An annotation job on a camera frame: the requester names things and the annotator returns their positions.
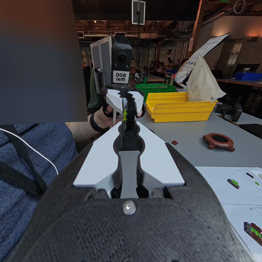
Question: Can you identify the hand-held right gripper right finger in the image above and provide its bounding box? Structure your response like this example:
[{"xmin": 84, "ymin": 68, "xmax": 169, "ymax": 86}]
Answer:
[{"xmin": 134, "ymin": 121, "xmax": 185, "ymax": 198}]

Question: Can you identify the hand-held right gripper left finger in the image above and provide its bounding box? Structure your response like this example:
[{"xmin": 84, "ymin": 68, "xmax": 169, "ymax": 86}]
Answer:
[{"xmin": 73, "ymin": 121, "xmax": 126, "ymax": 199}]

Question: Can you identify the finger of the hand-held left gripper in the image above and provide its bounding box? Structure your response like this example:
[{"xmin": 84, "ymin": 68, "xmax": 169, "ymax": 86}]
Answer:
[
  {"xmin": 128, "ymin": 91, "xmax": 144, "ymax": 117},
  {"xmin": 106, "ymin": 89, "xmax": 128, "ymax": 115}
]

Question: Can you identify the black and green brick assembly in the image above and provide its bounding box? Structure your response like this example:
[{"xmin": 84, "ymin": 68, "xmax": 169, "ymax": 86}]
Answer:
[{"xmin": 121, "ymin": 99, "xmax": 140, "ymax": 145}]

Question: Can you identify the person's left forearm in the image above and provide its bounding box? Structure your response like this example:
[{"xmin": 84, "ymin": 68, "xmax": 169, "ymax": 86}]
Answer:
[{"xmin": 65, "ymin": 115, "xmax": 96, "ymax": 144}]

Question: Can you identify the person's left hand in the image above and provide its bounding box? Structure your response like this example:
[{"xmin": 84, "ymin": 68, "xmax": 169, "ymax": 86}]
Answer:
[{"xmin": 93, "ymin": 105, "xmax": 123, "ymax": 131}]

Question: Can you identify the green plastic bin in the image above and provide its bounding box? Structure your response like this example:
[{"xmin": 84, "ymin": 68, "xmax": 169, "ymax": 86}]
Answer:
[{"xmin": 135, "ymin": 84, "xmax": 177, "ymax": 103}]

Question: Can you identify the black wristband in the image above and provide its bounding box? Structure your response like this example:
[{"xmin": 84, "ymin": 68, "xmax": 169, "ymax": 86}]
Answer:
[{"xmin": 90, "ymin": 113, "xmax": 110, "ymax": 132}]

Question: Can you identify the grey framed light panel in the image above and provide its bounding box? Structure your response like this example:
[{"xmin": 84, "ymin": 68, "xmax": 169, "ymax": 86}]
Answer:
[{"xmin": 90, "ymin": 35, "xmax": 113, "ymax": 90}]

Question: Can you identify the small dark set box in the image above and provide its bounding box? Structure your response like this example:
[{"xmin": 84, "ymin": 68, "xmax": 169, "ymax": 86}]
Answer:
[{"xmin": 165, "ymin": 73, "xmax": 176, "ymax": 86}]

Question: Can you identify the yellow plastic bin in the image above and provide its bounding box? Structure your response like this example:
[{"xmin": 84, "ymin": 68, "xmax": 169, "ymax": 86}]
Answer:
[{"xmin": 146, "ymin": 92, "xmax": 218, "ymax": 123}]

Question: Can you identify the brown round brick base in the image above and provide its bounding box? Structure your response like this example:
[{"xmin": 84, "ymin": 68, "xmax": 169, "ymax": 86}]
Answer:
[{"xmin": 203, "ymin": 133, "xmax": 235, "ymax": 152}]

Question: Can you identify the white paper bag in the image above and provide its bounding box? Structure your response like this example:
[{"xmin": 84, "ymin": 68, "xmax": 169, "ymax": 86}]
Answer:
[{"xmin": 186, "ymin": 53, "xmax": 226, "ymax": 103}]

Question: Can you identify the white instruction booklet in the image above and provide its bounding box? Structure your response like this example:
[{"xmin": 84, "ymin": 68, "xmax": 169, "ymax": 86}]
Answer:
[{"xmin": 194, "ymin": 166, "xmax": 262, "ymax": 262}]

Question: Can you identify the white printed sign board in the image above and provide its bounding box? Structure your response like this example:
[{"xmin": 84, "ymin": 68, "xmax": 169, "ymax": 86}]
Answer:
[{"xmin": 177, "ymin": 33, "xmax": 230, "ymax": 83}]

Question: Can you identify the black electronic device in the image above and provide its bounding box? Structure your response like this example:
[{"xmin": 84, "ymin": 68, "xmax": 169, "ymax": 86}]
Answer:
[{"xmin": 216, "ymin": 103, "xmax": 243, "ymax": 122}]

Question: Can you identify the person's blue shirt torso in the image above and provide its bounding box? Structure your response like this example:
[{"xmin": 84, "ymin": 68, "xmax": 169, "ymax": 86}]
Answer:
[{"xmin": 0, "ymin": 122, "xmax": 79, "ymax": 262}]

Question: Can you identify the wooden workbench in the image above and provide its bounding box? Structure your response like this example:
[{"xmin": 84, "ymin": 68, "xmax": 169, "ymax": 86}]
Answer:
[{"xmin": 216, "ymin": 78, "xmax": 262, "ymax": 88}]

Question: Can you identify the blue plastic bin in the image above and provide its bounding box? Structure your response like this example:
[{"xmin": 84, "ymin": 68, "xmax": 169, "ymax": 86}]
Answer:
[{"xmin": 235, "ymin": 73, "xmax": 262, "ymax": 81}]

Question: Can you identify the thin white cable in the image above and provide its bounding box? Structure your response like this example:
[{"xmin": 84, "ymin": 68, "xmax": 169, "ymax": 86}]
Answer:
[{"xmin": 0, "ymin": 128, "xmax": 59, "ymax": 175}]

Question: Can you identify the black shoulder strap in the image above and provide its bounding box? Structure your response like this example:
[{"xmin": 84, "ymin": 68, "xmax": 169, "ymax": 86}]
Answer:
[{"xmin": 0, "ymin": 124, "xmax": 48, "ymax": 198}]

